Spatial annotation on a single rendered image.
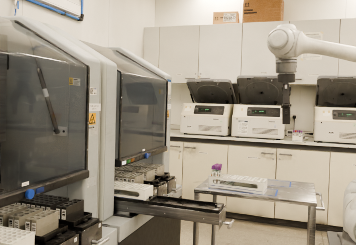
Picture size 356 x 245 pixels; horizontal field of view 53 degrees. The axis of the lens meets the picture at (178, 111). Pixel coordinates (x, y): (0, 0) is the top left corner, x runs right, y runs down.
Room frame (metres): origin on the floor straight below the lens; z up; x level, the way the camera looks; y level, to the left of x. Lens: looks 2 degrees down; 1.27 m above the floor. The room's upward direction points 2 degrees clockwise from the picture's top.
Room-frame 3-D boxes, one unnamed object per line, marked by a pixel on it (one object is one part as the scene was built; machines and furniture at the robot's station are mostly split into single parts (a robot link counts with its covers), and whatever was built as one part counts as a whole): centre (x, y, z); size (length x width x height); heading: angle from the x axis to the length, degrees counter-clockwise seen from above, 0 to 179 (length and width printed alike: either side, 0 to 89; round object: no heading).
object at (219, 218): (1.64, 0.09, 0.78); 0.73 x 0.14 x 0.09; 71
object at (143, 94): (1.99, 0.40, 1.28); 0.61 x 0.51 x 0.63; 161
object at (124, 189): (1.70, 0.26, 0.83); 0.30 x 0.10 x 0.06; 71
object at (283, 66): (1.55, -0.47, 1.44); 0.09 x 0.09 x 0.06
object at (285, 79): (1.55, -0.47, 1.36); 0.08 x 0.07 x 0.09; 162
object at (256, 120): (4.04, -0.94, 1.24); 0.62 x 0.56 x 0.69; 161
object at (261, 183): (1.86, -0.32, 0.85); 0.30 x 0.10 x 0.06; 66
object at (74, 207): (1.32, 0.38, 0.85); 0.12 x 0.02 x 0.06; 161
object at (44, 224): (1.17, 0.43, 0.85); 0.12 x 0.02 x 0.06; 162
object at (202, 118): (4.23, -0.39, 1.22); 0.62 x 0.56 x 0.64; 159
